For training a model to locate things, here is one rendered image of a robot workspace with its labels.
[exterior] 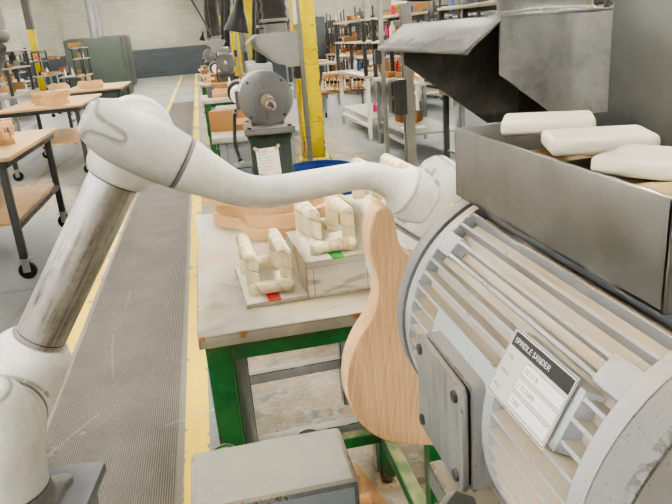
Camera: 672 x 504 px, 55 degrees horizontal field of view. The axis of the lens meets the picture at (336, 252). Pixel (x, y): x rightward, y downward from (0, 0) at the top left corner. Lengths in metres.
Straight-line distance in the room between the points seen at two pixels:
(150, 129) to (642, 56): 0.80
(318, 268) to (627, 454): 1.22
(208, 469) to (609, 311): 0.43
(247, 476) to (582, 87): 0.50
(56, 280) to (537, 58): 1.04
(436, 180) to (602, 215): 0.90
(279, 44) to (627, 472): 2.63
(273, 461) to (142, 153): 0.64
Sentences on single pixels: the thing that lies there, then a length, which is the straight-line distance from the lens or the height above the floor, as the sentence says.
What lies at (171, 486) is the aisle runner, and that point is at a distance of 2.59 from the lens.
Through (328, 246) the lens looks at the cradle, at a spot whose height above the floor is 1.04.
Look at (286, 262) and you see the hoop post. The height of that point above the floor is 1.02.
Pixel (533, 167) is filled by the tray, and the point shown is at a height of 1.43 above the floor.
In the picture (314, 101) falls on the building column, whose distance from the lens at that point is 8.31.
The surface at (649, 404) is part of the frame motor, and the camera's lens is 0.37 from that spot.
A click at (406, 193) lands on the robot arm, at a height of 1.22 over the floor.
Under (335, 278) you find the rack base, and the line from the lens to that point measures 1.55.
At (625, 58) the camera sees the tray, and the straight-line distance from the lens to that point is 0.63.
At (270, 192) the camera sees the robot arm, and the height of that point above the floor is 1.25.
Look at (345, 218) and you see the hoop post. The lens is 1.55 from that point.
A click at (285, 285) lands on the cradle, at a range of 1.55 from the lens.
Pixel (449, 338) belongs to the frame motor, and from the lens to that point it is 0.53.
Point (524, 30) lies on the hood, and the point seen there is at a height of 1.51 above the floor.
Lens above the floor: 1.53
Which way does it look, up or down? 19 degrees down
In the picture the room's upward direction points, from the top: 5 degrees counter-clockwise
